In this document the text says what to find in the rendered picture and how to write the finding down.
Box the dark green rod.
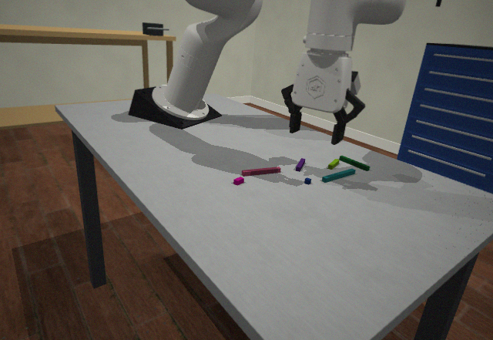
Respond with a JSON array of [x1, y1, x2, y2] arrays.
[[339, 156, 370, 171]]

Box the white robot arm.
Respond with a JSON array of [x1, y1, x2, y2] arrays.
[[152, 0, 407, 120]]

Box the magenta rod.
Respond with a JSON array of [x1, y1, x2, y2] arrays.
[[233, 177, 244, 185]]

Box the turquoise rod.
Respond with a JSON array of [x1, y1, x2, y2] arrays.
[[322, 169, 356, 183]]

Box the purple rod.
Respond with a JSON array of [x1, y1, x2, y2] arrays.
[[296, 158, 305, 172]]

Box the lime green rod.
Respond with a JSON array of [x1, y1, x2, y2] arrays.
[[328, 159, 339, 170]]

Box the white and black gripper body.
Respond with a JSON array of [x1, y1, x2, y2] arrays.
[[292, 50, 352, 113]]

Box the pink rod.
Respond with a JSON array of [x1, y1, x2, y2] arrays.
[[242, 167, 281, 177]]

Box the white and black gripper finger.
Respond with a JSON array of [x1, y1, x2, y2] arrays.
[[281, 85, 303, 133], [331, 89, 365, 145]]

